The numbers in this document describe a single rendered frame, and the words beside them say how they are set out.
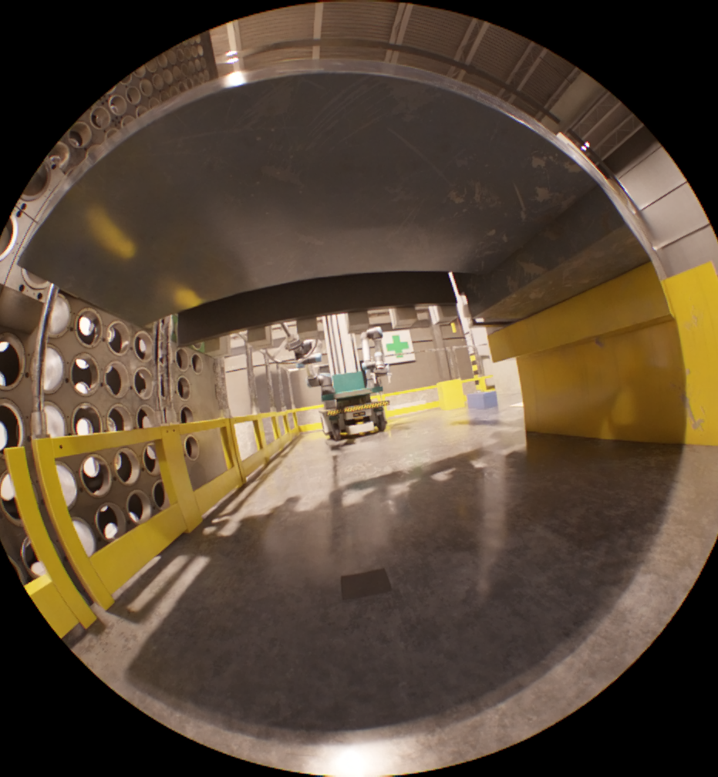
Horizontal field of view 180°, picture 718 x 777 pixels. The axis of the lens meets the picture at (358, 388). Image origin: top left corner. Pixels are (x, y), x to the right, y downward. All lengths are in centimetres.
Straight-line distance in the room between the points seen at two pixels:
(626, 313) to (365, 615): 95
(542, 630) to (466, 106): 68
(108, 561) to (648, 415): 172
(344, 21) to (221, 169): 890
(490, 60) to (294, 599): 1104
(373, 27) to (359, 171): 898
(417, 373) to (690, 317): 856
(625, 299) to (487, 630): 82
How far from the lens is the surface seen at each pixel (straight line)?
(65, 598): 68
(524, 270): 66
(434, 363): 924
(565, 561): 56
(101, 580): 71
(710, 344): 112
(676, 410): 115
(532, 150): 44
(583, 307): 88
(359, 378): 256
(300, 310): 75
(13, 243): 123
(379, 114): 33
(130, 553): 76
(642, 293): 81
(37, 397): 65
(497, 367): 446
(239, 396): 897
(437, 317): 90
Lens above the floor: 38
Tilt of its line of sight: 3 degrees up
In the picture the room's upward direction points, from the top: 10 degrees counter-clockwise
